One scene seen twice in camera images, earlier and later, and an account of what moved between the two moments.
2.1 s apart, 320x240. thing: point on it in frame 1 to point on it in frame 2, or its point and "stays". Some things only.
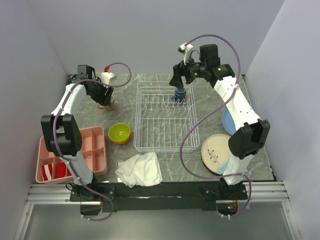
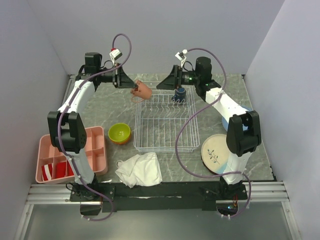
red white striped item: (47, 170) stays
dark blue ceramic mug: (180, 95) stays
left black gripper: (104, 99) to (121, 80)
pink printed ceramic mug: (109, 107) to (142, 92)
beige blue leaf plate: (215, 152) stays
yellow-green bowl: (119, 132) stays
